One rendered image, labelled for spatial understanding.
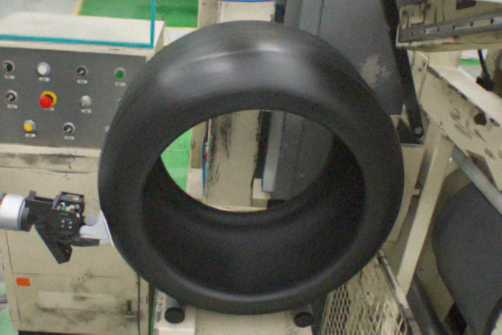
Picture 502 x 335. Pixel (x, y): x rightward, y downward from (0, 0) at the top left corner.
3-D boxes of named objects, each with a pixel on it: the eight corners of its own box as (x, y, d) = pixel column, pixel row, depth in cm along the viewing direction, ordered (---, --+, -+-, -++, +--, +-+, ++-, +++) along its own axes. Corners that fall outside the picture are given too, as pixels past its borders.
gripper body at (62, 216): (80, 214, 102) (20, 204, 100) (77, 248, 106) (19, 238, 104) (88, 194, 109) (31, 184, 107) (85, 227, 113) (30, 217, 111)
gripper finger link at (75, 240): (98, 244, 105) (56, 237, 103) (97, 249, 105) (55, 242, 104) (102, 230, 109) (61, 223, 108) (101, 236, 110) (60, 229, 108)
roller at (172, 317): (183, 232, 140) (170, 223, 139) (194, 222, 139) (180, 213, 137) (176, 328, 109) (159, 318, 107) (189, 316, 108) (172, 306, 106)
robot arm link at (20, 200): (-2, 235, 103) (12, 213, 111) (20, 239, 104) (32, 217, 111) (-2, 205, 100) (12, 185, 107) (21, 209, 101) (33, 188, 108)
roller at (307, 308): (273, 231, 142) (281, 219, 140) (287, 237, 143) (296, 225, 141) (289, 325, 111) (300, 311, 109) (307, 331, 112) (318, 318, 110)
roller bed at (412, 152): (332, 201, 156) (351, 111, 143) (378, 203, 158) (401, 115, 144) (347, 240, 139) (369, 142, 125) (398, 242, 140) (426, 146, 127)
